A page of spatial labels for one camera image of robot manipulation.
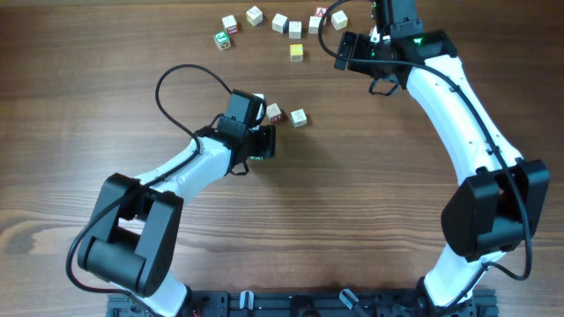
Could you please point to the green letter wooden block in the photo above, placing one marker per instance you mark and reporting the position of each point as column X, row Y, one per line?
column 222, row 40

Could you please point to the white block blue side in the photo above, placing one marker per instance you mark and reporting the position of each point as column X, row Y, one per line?
column 280, row 23

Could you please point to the white wooden block centre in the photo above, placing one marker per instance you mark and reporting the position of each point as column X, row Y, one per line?
column 313, row 25

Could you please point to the white block yellow side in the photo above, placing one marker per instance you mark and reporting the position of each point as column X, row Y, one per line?
column 339, row 20

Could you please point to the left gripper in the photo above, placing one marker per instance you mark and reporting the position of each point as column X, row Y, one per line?
column 268, row 141

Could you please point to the wooden block red letter side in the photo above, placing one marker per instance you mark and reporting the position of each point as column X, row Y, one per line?
column 274, row 113

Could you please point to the yellow top wooden block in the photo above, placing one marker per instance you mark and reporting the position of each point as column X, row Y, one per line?
column 296, row 53

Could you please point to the white patterned wooden block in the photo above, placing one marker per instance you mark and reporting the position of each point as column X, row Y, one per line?
column 298, row 118

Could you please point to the red letter A block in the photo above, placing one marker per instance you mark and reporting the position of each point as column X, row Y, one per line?
column 320, row 11

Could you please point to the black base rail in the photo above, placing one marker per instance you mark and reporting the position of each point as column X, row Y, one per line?
column 398, row 302

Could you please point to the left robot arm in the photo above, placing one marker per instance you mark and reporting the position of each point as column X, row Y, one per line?
column 130, row 238

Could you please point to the plain white letter block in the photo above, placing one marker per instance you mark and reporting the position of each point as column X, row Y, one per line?
column 294, row 30

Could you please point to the white block yellow edge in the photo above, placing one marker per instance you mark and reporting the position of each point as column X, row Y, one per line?
column 254, row 16

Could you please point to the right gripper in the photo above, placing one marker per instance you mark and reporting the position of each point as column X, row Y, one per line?
column 359, row 62

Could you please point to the white block red side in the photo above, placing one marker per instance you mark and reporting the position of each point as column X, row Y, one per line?
column 230, row 24

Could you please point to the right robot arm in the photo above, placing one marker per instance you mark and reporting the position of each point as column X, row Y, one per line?
column 500, row 195

